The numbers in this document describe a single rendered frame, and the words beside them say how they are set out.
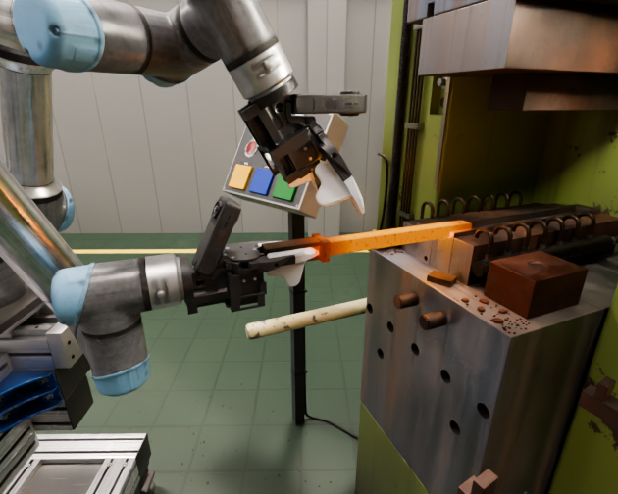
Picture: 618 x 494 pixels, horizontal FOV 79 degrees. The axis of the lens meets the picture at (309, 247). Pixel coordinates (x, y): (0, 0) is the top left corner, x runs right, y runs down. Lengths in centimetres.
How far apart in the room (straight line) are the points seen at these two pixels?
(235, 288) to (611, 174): 89
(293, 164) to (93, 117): 354
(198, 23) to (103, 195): 365
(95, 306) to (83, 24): 31
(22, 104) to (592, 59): 101
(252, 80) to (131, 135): 340
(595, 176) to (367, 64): 270
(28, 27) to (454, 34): 59
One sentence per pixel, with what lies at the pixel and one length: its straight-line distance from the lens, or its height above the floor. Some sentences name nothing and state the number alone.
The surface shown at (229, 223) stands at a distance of 54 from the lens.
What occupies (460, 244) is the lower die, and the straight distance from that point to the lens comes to 73.
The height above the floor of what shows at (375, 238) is 101.
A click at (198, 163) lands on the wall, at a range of 371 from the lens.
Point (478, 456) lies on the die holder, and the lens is 77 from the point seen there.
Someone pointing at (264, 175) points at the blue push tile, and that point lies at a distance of 111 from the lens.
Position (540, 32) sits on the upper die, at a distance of 72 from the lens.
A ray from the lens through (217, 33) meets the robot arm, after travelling 52.
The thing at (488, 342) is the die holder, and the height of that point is 88.
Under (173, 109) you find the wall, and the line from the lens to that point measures 372.
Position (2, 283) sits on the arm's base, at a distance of 103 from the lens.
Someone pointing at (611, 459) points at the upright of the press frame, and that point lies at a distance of 87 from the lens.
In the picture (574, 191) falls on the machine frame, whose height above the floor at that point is 101.
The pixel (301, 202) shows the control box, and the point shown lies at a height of 98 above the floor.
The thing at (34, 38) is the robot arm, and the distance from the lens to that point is 50.
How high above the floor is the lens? 123
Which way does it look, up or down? 21 degrees down
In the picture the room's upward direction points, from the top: straight up
